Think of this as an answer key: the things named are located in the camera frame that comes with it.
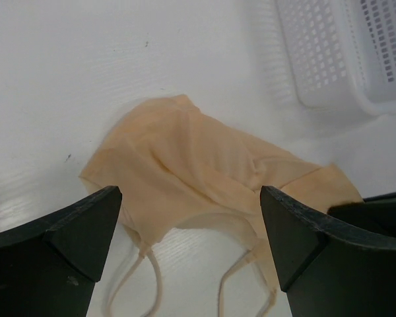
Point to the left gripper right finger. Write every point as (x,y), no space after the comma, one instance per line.
(326,266)

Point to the beige bra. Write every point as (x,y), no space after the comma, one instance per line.
(178,168)

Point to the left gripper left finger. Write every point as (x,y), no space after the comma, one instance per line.
(49,266)

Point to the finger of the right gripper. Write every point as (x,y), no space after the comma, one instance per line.
(374,214)

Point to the white plastic basket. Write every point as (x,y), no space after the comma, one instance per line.
(342,54)

